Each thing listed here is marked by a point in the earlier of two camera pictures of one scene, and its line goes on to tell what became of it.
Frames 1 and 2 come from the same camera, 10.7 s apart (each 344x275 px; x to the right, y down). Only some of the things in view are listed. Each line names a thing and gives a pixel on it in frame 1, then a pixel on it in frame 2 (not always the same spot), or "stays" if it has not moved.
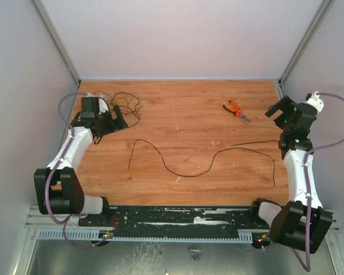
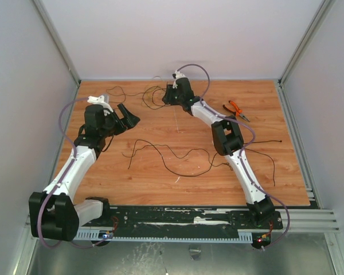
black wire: x=125 y=92 → x=141 y=94
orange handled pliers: x=238 y=112 stays
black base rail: x=174 y=220 stays
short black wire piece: x=255 y=142 stays
